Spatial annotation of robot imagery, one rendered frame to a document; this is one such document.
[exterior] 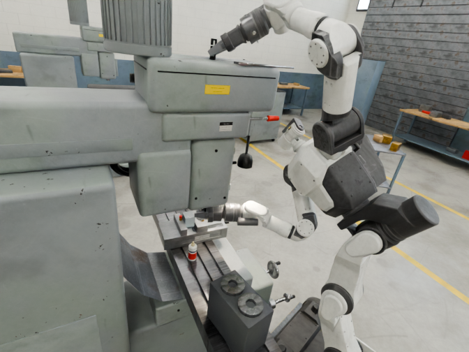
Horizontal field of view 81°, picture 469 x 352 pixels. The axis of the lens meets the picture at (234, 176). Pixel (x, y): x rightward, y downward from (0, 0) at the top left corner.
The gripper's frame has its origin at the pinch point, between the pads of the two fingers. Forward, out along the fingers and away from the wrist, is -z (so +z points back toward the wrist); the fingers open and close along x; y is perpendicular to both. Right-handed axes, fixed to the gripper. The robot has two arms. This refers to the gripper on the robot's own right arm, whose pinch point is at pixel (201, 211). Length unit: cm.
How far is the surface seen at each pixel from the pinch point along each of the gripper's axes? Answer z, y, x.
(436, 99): 590, 11, -531
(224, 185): 8.7, -18.5, 7.4
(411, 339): 173, 125, -10
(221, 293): 7.7, 8.3, 38.7
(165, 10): -14, -78, 14
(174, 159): -10.9, -33.5, 17.3
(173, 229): -13.5, 19.7, -11.5
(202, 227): 1.4, 16.3, -9.4
